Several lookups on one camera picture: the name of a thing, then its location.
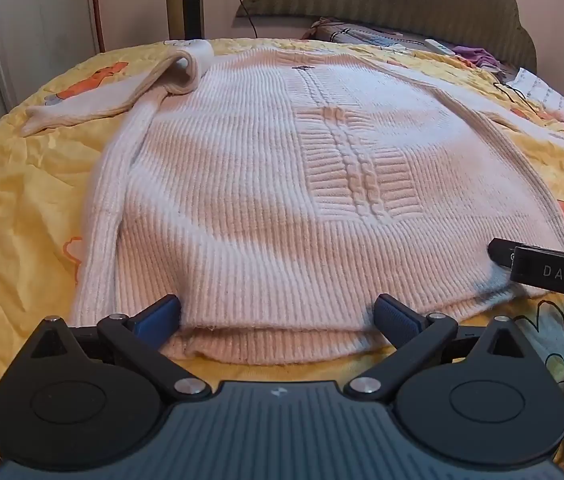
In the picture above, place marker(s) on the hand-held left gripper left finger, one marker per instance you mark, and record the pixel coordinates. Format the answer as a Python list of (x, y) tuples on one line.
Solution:
[(158, 317)]

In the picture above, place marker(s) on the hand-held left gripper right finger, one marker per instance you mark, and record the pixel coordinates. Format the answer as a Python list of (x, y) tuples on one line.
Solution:
[(395, 320)]

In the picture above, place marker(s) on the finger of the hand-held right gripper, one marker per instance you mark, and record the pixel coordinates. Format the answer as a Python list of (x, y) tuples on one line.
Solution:
[(501, 251)]

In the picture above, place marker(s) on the pink knitted sweater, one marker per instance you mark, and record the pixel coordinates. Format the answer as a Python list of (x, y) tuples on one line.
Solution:
[(262, 185)]

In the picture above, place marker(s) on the pile of clothes and pillow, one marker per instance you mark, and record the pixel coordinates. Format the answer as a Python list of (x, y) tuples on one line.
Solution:
[(361, 34)]

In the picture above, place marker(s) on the white printed paper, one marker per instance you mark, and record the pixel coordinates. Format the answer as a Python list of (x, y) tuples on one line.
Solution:
[(541, 91)]

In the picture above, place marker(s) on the yellow carrot-print bedsheet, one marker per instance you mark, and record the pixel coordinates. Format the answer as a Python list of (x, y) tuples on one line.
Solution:
[(27, 200)]

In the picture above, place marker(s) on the purple cloth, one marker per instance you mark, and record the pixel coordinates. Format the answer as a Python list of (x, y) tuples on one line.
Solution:
[(476, 55)]

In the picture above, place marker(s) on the white remote control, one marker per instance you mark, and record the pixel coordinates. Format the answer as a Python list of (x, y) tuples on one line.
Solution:
[(439, 47)]

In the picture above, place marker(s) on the white wardrobe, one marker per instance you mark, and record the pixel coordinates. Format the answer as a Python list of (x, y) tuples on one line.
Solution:
[(37, 25)]

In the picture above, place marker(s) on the gold and black tower fan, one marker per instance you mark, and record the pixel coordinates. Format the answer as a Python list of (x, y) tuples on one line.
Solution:
[(184, 0)]

